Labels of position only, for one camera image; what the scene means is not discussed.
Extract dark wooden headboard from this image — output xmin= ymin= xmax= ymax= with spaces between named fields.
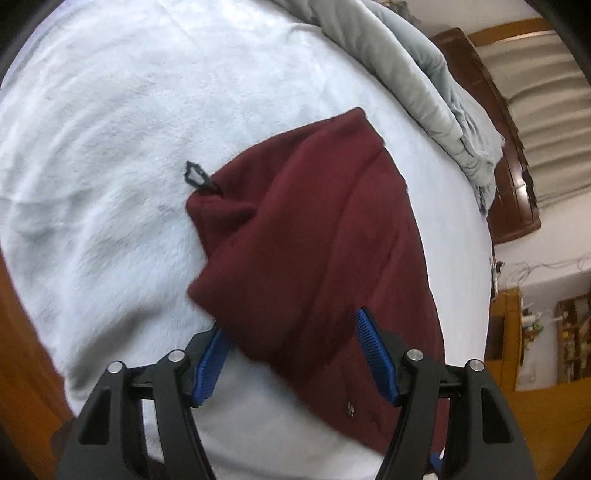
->
xmin=431 ymin=27 xmax=542 ymax=245

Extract wooden desk cabinet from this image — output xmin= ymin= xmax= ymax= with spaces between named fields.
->
xmin=485 ymin=288 xmax=590 ymax=479

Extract beige curtain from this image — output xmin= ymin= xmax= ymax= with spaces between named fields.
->
xmin=477 ymin=32 xmax=590 ymax=206

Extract light blue bed sheet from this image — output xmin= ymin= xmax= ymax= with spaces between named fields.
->
xmin=0 ymin=0 xmax=493 ymax=480

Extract grey quilt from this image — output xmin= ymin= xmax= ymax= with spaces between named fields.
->
xmin=277 ymin=0 xmax=505 ymax=214

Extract maroon pants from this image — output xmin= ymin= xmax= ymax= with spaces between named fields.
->
xmin=186 ymin=108 xmax=445 ymax=453

